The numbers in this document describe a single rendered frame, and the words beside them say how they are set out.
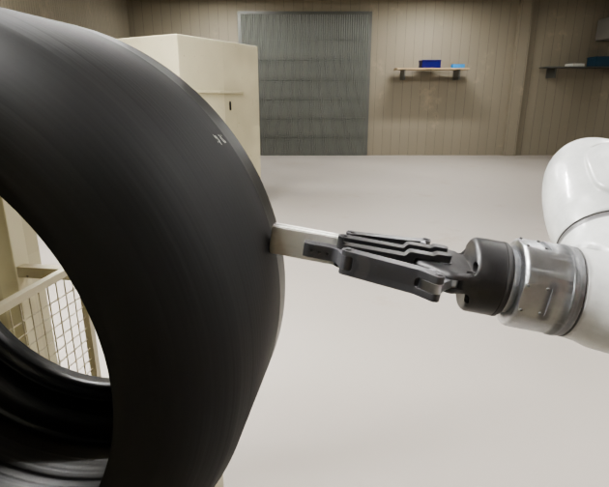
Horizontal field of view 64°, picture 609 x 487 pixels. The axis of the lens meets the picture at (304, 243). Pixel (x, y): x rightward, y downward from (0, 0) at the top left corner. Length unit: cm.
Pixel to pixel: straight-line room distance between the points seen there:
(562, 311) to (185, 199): 35
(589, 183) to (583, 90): 1352
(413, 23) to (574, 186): 1217
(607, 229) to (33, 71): 52
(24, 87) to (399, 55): 1231
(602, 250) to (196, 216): 38
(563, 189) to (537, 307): 18
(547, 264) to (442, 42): 1241
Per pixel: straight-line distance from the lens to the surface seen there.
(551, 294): 49
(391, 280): 46
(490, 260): 48
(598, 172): 62
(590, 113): 1426
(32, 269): 138
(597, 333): 52
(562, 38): 1387
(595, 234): 56
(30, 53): 41
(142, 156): 37
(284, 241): 50
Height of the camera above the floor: 139
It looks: 17 degrees down
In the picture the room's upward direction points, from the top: straight up
